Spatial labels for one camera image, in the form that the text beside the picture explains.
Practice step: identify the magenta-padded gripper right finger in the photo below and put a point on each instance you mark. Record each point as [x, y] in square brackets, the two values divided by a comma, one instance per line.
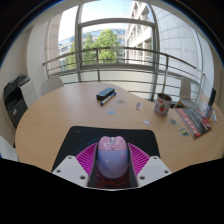
[141, 163]

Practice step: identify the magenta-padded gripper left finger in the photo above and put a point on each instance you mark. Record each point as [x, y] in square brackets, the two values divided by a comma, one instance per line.
[83, 161]

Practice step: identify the pink and lilac computer mouse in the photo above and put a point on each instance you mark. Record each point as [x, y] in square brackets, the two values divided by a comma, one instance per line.
[112, 156]

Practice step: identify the black mouse pad, swirl print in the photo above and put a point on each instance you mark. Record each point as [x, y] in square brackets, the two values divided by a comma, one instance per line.
[80, 140]

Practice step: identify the small sticker card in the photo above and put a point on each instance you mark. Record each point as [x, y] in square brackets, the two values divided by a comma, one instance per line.
[111, 111]
[183, 132]
[146, 121]
[139, 105]
[173, 121]
[121, 101]

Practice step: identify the red and black magazine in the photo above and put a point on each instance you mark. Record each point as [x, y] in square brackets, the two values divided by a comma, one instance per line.
[193, 121]

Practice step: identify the blue and white marker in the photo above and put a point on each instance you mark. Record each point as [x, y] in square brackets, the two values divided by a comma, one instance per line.
[108, 98]

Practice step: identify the black whiteboard eraser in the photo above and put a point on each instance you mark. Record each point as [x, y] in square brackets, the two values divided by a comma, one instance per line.
[105, 93]

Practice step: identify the white chair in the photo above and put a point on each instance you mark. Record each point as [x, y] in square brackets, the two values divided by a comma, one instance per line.
[185, 88]
[51, 85]
[6, 150]

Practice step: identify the black and white office printer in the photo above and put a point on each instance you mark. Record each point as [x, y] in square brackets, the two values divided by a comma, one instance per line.
[16, 100]

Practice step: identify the black upright cylinder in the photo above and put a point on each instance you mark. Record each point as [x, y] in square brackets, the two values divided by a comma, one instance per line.
[212, 96]

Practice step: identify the metal balcony railing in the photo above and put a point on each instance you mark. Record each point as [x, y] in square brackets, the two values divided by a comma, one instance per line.
[133, 56]

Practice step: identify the green tree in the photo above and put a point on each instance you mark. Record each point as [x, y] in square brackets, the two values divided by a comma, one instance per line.
[100, 46]

